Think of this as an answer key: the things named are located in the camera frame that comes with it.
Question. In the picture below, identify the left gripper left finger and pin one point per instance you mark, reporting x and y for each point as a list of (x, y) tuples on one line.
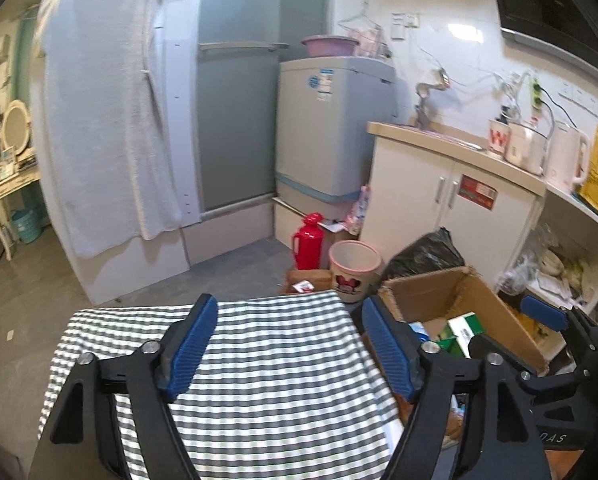
[(82, 437)]

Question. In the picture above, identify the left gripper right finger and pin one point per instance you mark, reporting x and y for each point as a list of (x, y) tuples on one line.
[(499, 439)]

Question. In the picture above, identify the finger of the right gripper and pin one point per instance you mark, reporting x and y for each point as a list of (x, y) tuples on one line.
[(499, 354), (577, 329)]

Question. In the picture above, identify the green 666 medicine box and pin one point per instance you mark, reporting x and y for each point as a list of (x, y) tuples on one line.
[(457, 332)]

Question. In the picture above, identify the blue Vinda tissue pack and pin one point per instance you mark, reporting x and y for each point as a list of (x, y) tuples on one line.
[(420, 331)]

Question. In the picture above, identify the white kitchen cabinet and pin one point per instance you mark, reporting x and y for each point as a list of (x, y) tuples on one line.
[(422, 181)]

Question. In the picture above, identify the black garbage bag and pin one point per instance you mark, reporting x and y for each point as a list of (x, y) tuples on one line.
[(432, 252)]

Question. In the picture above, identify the white electric kettle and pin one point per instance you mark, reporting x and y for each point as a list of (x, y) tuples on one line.
[(568, 157)]

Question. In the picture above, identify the white rice cooker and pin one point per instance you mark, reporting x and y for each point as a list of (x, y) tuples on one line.
[(526, 148)]

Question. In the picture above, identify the red W paper cup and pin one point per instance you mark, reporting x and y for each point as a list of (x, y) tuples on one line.
[(498, 138)]

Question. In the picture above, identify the checkered tablecloth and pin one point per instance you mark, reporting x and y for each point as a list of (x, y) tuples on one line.
[(285, 389)]

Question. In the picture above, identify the pink waste bin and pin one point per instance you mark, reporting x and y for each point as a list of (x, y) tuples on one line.
[(353, 266)]

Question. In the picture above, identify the teal laundry basket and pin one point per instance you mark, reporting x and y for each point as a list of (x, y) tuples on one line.
[(26, 224)]

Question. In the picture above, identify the green power strip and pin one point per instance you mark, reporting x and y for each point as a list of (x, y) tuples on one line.
[(536, 94)]

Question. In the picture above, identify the small brown cardboard box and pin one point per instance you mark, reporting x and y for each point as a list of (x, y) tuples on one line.
[(306, 281)]

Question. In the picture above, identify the red thermos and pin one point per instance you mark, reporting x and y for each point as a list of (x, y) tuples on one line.
[(307, 242)]

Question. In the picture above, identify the metal faucet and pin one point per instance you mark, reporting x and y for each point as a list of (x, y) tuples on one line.
[(423, 91)]

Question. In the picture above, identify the white dressing table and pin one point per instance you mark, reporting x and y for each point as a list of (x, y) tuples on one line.
[(10, 200)]

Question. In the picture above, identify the grey washing machine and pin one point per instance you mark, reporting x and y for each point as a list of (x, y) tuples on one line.
[(323, 150)]

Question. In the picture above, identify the oval vanity mirror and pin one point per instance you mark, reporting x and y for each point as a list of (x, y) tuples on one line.
[(15, 130)]

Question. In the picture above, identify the pink basin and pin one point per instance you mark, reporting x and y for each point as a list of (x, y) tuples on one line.
[(321, 46)]

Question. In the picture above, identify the white hanging towel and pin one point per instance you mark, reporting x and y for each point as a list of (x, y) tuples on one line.
[(103, 117)]

